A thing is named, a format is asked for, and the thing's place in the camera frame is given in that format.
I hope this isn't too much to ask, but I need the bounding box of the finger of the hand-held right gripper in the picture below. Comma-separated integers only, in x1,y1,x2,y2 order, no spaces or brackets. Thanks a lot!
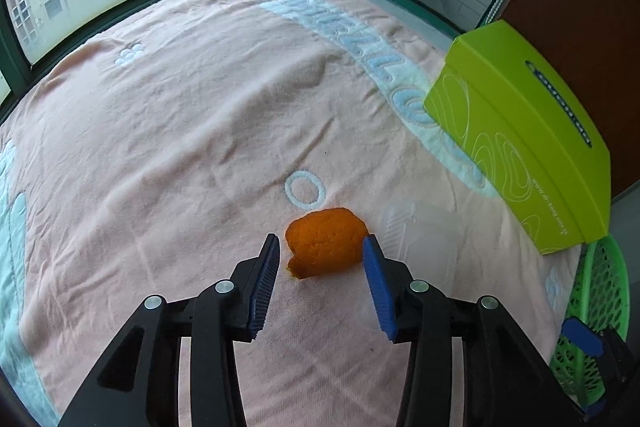
575,387,621,423
561,316,633,390

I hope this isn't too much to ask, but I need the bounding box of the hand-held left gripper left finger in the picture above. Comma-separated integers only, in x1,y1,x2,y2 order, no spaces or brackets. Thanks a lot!
59,233,282,427

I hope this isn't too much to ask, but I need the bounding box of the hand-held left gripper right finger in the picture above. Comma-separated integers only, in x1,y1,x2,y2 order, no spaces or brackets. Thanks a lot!
362,234,586,427

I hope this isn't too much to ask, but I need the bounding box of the orange peel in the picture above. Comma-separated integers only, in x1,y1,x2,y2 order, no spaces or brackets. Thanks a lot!
284,207,367,280

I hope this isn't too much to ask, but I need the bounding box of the green plastic mesh basket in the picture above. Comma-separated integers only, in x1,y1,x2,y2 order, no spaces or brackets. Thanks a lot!
550,234,632,418

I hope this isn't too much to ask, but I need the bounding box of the clear plastic cup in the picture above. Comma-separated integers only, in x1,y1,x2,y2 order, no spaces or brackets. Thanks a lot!
380,201,458,303

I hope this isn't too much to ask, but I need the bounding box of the pink printed blanket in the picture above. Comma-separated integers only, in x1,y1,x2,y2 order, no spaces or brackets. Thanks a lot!
0,0,591,427

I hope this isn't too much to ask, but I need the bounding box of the green cardboard box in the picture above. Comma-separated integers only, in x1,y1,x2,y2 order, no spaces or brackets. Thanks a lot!
422,19,613,257

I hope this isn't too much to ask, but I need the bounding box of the brown wooden cabinet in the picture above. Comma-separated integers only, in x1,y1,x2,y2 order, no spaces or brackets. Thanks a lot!
482,0,640,200

